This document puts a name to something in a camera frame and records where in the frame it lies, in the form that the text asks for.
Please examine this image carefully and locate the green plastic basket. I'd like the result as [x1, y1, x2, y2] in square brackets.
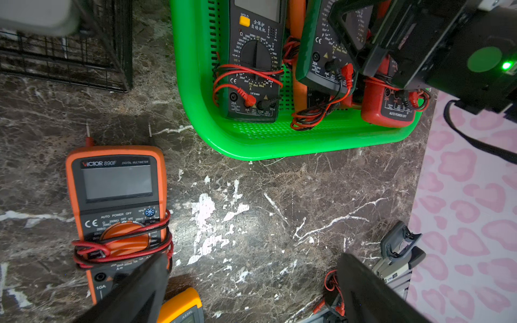
[170, 1, 421, 161]

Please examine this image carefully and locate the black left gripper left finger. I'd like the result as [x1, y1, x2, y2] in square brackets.
[75, 254, 169, 322]

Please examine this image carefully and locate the small green multimeter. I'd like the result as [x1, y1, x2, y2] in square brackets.
[312, 270, 348, 322]

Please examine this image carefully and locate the black wire basket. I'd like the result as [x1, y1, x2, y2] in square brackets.
[1, 1, 133, 92]

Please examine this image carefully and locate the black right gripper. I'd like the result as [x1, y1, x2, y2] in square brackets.
[328, 1, 516, 113]

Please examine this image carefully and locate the orange Victor multimeter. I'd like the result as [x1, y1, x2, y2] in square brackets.
[288, 0, 308, 113]
[65, 135, 174, 304]

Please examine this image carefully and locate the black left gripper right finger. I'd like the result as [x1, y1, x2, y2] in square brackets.
[337, 253, 428, 322]

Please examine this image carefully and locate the large green XLUE multimeter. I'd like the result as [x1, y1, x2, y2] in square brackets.
[212, 0, 288, 124]

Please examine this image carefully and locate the red Aneng large multimeter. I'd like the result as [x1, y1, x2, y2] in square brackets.
[361, 56, 432, 129]

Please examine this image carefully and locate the yellow Aneng multimeter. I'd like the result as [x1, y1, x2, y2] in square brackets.
[157, 287, 204, 323]

